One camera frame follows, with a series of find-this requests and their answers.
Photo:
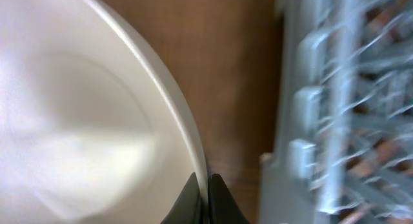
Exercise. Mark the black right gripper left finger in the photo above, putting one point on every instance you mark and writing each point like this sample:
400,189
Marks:
188,208

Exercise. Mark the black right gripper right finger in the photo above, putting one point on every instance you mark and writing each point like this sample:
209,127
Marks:
223,208

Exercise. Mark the beige bowl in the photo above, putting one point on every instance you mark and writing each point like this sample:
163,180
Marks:
94,127

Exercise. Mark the grey dishwasher rack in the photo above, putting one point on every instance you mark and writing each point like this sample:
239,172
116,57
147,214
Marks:
343,147

